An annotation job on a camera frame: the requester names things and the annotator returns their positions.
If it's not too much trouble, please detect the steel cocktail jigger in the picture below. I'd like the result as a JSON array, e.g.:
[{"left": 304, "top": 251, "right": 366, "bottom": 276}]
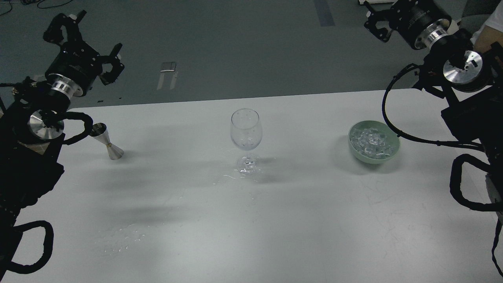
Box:
[{"left": 89, "top": 123, "right": 124, "bottom": 160}]

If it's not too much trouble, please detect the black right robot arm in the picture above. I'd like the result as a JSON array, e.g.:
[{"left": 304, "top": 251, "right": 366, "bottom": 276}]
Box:
[{"left": 362, "top": 0, "right": 502, "bottom": 253}]

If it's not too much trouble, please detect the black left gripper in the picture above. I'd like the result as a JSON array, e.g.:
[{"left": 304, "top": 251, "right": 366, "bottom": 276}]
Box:
[{"left": 43, "top": 10, "right": 125, "bottom": 97}]

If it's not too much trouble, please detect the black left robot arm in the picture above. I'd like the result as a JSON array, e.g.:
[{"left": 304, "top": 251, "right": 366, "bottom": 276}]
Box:
[{"left": 0, "top": 11, "right": 125, "bottom": 276}]

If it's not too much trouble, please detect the green bowl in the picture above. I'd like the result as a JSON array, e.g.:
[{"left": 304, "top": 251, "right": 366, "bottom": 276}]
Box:
[{"left": 347, "top": 120, "right": 401, "bottom": 165}]

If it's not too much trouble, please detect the black floor cable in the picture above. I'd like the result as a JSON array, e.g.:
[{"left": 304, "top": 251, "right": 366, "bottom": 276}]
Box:
[{"left": 0, "top": 0, "right": 74, "bottom": 16}]

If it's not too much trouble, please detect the pile of clear ice cubes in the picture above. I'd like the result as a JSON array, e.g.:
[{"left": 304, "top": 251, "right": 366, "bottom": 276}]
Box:
[{"left": 349, "top": 127, "right": 397, "bottom": 160}]

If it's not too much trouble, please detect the person in white shirt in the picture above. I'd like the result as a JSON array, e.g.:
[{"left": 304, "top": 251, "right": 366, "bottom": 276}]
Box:
[{"left": 448, "top": 0, "right": 503, "bottom": 54}]

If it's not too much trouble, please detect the clear wine glass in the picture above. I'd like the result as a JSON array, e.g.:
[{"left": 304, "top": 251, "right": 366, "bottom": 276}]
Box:
[{"left": 230, "top": 108, "right": 263, "bottom": 176}]

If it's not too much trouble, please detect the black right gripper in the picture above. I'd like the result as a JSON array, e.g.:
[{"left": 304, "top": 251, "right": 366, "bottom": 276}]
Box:
[{"left": 363, "top": 0, "right": 452, "bottom": 50}]

